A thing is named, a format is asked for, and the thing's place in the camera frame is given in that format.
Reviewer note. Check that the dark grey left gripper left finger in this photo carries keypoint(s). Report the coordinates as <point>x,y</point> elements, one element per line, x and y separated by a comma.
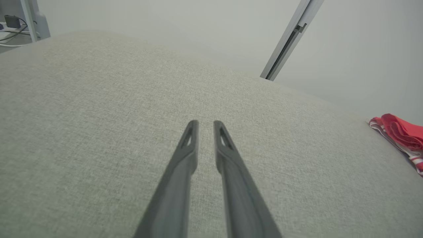
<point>172,198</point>

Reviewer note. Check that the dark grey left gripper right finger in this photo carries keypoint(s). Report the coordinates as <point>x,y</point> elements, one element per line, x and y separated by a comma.
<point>244,198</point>

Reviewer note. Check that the red and white jersey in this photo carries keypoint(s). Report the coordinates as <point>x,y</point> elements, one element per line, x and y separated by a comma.
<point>403,135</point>

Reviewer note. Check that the small black box device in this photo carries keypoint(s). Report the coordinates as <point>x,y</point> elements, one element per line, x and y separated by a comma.
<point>12,21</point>

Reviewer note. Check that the grey partition post with feet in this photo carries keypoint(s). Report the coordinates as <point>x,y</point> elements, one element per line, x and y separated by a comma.
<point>290,36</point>

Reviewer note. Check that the grey metal frame leg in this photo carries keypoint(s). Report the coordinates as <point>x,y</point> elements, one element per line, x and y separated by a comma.
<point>33,19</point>

